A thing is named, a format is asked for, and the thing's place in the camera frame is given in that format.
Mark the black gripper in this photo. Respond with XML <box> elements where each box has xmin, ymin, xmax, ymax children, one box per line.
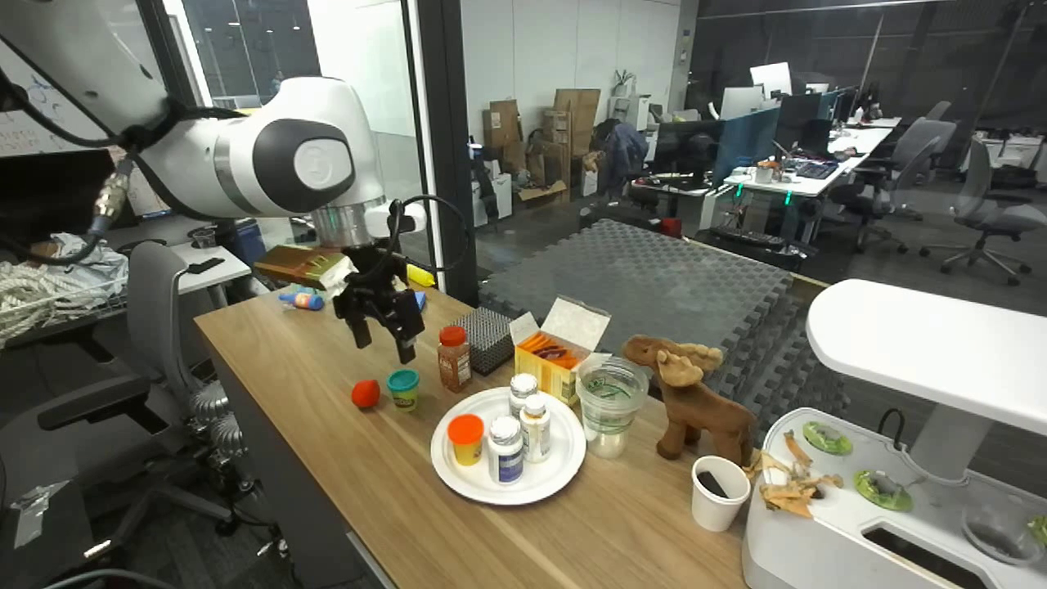
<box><xmin>331</xmin><ymin>239</ymin><xmax>428</xmax><ymax>368</ymax></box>

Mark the teal lid play dough tub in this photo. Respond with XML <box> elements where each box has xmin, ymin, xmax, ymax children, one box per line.
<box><xmin>385</xmin><ymin>368</ymin><xmax>422</xmax><ymax>413</ymax></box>

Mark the red lid play dough tub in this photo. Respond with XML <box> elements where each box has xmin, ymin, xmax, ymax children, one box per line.
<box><xmin>347</xmin><ymin>378</ymin><xmax>385</xmax><ymax>417</ymax></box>

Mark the orange lid spice jar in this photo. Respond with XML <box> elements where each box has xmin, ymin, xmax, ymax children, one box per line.
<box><xmin>436</xmin><ymin>324</ymin><xmax>474</xmax><ymax>397</ymax></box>

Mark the orange lid play dough tub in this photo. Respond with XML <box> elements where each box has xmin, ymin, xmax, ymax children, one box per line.
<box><xmin>446</xmin><ymin>413</ymin><xmax>489</xmax><ymax>467</ymax></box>

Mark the white pill bottle tan label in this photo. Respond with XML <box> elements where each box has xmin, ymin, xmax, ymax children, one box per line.
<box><xmin>521</xmin><ymin>392</ymin><xmax>557</xmax><ymax>461</ymax></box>

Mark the white round plate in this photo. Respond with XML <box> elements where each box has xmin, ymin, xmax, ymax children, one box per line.
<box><xmin>428</xmin><ymin>383</ymin><xmax>594</xmax><ymax>511</ymax></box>

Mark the light blue plastic toy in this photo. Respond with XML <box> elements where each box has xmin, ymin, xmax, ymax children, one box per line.
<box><xmin>276</xmin><ymin>283</ymin><xmax>331</xmax><ymax>315</ymax></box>

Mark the open orange cardboard box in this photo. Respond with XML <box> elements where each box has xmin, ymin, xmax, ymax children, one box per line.
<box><xmin>508</xmin><ymin>296</ymin><xmax>616</xmax><ymax>408</ymax></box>

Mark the grey office chair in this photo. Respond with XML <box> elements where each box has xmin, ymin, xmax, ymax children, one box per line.
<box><xmin>942</xmin><ymin>139</ymin><xmax>1047</xmax><ymax>288</ymax></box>
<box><xmin>0</xmin><ymin>239</ymin><xmax>259</xmax><ymax>589</ymax></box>

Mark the clear plastic tumbler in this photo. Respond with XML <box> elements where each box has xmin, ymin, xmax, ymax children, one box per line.
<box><xmin>573</xmin><ymin>355</ymin><xmax>652</xmax><ymax>465</ymax></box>

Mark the grey foam floor mat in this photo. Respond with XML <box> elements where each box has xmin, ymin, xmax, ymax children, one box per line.
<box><xmin>486</xmin><ymin>216</ymin><xmax>864</xmax><ymax>435</ymax></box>

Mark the seated person blue jacket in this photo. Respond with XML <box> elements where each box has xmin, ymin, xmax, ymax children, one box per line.
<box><xmin>594</xmin><ymin>114</ymin><xmax>652</xmax><ymax>206</ymax></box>

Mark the brown moose plush toy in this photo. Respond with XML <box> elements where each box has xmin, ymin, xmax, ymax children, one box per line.
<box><xmin>622</xmin><ymin>334</ymin><xmax>759</xmax><ymax>467</ymax></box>

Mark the small white paper cup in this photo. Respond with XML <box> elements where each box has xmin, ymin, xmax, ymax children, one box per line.
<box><xmin>689</xmin><ymin>452</ymin><xmax>757</xmax><ymax>536</ymax></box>

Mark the whiteboard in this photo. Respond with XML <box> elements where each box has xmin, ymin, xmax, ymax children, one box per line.
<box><xmin>0</xmin><ymin>37</ymin><xmax>118</xmax><ymax>162</ymax></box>

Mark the blue desk partition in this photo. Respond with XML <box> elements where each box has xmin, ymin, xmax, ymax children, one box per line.
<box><xmin>714</xmin><ymin>107</ymin><xmax>786</xmax><ymax>184</ymax></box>

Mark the white office desk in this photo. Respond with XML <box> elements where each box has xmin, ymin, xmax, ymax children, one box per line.
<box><xmin>722</xmin><ymin>114</ymin><xmax>910</xmax><ymax>206</ymax></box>

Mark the white monitor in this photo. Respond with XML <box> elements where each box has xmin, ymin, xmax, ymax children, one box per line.
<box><xmin>749</xmin><ymin>59</ymin><xmax>800</xmax><ymax>102</ymax></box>

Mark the dark office chair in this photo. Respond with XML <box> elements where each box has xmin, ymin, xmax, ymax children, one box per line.
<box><xmin>828</xmin><ymin>112</ymin><xmax>963</xmax><ymax>250</ymax></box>

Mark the white hydroponic planter with lamp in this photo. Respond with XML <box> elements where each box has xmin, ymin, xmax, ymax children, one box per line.
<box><xmin>740</xmin><ymin>274</ymin><xmax>1047</xmax><ymax>589</ymax></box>

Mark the yellow brown wrist camera mount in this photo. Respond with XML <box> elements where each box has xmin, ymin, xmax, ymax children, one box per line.
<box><xmin>251</xmin><ymin>241</ymin><xmax>361</xmax><ymax>296</ymax></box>

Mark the black window post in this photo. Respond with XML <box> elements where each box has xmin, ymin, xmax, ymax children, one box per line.
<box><xmin>406</xmin><ymin>0</ymin><xmax>486</xmax><ymax>308</ymax></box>

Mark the braided cable connector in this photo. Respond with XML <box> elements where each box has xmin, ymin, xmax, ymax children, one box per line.
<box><xmin>89</xmin><ymin>162</ymin><xmax>144</xmax><ymax>241</ymax></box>

